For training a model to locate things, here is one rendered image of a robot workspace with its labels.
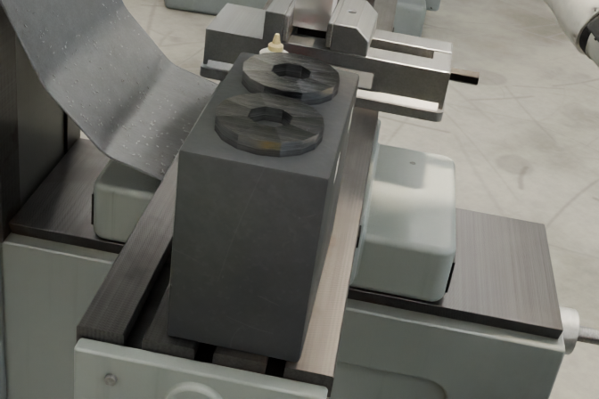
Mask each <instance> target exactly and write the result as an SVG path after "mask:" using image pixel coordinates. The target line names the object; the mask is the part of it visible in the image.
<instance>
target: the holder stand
mask: <svg viewBox="0 0 599 399"><path fill-rule="evenodd" d="M358 82H359V75H358V74H357V73H355V72H349V71H345V70H340V69H334V68H333V67H332V66H331V65H329V64H327V63H325V62H323V61H320V60H318V59H316V58H312V57H309V56H306V55H302V54H297V53H282V52H280V53H262V54H253V53H240V55H239V57H238V58H237V60H236V61H235V63H234V65H233V67H232V68H231V69H230V70H229V72H228V74H227V75H226V77H225V79H224V80H223V82H222V84H221V85H220V87H219V88H218V90H217V91H216V93H215V94H214V96H213V97H212V99H211V101H210V102H209V104H208V106H207V108H206V109H205V111H203V113H202V115H201V117H200V118H199V120H198V121H197V123H196V125H195V126H194V128H193V130H192V132H191V133H190V134H189V135H188V137H187V138H186V140H185V142H184V144H183V145H182V147H181V149H180V150H179V152H178V164H177V177H176V202H175V215H174V228H173V241H172V254H171V267H170V280H169V293H168V318H167V334H168V335H169V336H172V337H177V338H184V339H189V340H192V341H197V342H202V343H205V344H210V345H214V346H222V347H226V348H231V349H234V350H239V351H243V352H247V353H252V354H260V355H264V356H268V357H273V358H276V359H281V360H285V361H290V362H298V361H299V360H300V357H301V354H302V350H303V346H304V343H305V339H306V335H307V332H308V325H309V322H310V318H311V314H312V311H313V307H314V303H315V301H316V294H317V291H318V287H319V283H320V280H321V276H322V272H323V269H324V262H325V259H326V255H327V251H328V248H329V244H330V240H331V237H332V230H333V225H334V220H335V215H336V209H337V204H338V199H339V194H340V188H341V179H342V174H343V168H344V163H345V158H346V153H347V148H348V142H349V133H350V128H351V123H352V118H353V112H354V107H355V102H356V97H357V87H358Z"/></svg>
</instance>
